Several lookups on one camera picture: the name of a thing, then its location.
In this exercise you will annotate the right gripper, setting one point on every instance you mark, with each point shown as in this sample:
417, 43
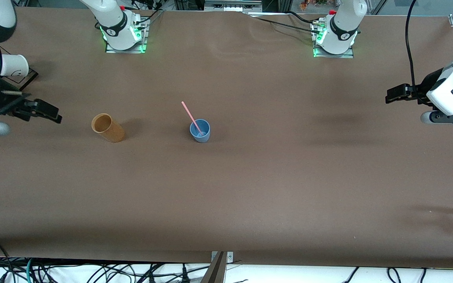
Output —
3, 103

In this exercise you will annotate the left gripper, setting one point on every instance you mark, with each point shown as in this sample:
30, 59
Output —
430, 84

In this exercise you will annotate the pink chopstick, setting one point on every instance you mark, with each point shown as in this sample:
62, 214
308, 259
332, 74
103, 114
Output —
189, 112

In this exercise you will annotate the blue cup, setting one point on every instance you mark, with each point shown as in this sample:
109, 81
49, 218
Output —
205, 137

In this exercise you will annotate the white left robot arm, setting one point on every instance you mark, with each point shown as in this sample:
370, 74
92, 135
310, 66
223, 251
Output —
344, 23

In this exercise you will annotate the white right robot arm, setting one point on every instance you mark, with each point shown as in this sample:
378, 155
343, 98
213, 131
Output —
108, 19

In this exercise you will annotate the white cup with print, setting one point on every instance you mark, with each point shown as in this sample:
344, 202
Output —
12, 65

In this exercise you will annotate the brown bamboo cup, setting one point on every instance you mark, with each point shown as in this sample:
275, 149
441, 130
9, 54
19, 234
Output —
114, 133

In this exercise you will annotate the orange background objects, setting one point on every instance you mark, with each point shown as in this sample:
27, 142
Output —
305, 4

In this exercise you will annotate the grey power strip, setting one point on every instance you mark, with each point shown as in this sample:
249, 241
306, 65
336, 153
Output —
232, 6

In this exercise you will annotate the brown table cover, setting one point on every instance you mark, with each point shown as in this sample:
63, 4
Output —
226, 196

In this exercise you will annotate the grey metal bar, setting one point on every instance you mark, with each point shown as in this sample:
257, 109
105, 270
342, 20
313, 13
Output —
214, 273

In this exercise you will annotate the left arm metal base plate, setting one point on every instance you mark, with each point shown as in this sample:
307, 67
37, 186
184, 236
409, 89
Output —
332, 56

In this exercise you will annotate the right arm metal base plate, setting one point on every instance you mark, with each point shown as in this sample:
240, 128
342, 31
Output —
126, 51

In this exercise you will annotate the metal table bracket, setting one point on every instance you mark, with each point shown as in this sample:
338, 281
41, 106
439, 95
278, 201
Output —
229, 257

